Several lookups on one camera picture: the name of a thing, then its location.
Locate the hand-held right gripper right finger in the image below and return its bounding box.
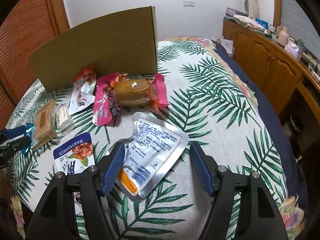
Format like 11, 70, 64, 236
189, 142, 288, 240

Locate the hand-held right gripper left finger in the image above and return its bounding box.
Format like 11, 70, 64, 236
25, 142, 126, 240

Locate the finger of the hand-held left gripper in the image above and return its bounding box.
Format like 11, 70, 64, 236
0, 125, 27, 140
0, 137, 32, 154

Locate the brown cake bar clear wrapper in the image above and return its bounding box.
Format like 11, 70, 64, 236
21, 99, 58, 154

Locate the silver foil snack packet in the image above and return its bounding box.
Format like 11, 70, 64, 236
106, 112, 190, 203

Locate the brown cardboard box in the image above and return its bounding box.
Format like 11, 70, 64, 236
27, 6, 158, 92

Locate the white blue flower print packet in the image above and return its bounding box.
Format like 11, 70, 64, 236
53, 132, 95, 205

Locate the small white candy packet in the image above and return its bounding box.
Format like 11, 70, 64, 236
55, 104, 74, 132

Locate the green leaf print blanket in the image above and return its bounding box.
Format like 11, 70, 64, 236
5, 39, 308, 240

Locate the small red white snack packet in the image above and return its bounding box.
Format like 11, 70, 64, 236
69, 66, 97, 115

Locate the pink packet with brown bun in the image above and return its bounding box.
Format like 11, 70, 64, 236
93, 72, 169, 127

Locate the navy bed sheet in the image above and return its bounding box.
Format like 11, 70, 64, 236
212, 40, 310, 205

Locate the wooden louvered door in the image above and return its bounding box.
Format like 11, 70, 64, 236
0, 0, 70, 108

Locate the wooden cabinet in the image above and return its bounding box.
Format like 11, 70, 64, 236
222, 19, 320, 140

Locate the white paper card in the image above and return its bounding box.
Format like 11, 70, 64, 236
219, 38, 233, 54

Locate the pink tissue box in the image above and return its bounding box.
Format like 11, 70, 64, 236
285, 41, 299, 58

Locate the pink flask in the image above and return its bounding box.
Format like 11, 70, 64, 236
277, 25, 288, 47

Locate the wooden door frame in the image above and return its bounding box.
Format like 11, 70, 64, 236
272, 0, 283, 27

